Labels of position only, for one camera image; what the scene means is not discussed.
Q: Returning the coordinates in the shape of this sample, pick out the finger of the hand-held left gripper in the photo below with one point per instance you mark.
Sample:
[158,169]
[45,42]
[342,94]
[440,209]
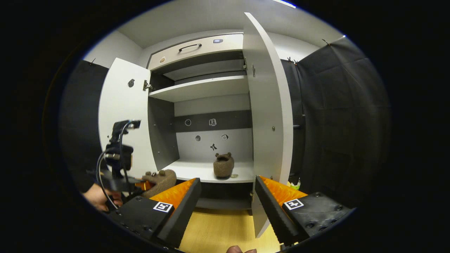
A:
[142,185]

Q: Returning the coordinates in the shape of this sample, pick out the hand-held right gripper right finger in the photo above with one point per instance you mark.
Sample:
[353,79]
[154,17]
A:
[270,211]

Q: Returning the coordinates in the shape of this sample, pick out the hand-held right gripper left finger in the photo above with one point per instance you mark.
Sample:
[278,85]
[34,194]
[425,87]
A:
[181,214]

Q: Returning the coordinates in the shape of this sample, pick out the brown fuzzy shoe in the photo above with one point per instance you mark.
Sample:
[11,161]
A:
[224,167]
[161,181]

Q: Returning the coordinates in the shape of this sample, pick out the white cabinet door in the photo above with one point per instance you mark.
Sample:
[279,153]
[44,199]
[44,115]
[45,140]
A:
[269,116]
[121,102]

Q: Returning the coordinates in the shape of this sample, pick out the white shoe cabinet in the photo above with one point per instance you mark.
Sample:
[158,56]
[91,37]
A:
[211,109]

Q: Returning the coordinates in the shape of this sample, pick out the white cabinet shelf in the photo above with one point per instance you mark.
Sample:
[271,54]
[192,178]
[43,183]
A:
[200,89]
[200,170]

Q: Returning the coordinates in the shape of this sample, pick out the metal door hinge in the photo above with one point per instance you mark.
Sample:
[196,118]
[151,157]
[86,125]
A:
[245,65]
[147,85]

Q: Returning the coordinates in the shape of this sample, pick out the small green white object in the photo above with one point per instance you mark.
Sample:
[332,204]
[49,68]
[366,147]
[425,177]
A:
[295,184]

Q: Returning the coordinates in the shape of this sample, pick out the ceiling light strip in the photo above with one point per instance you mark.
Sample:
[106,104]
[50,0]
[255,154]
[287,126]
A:
[284,3]

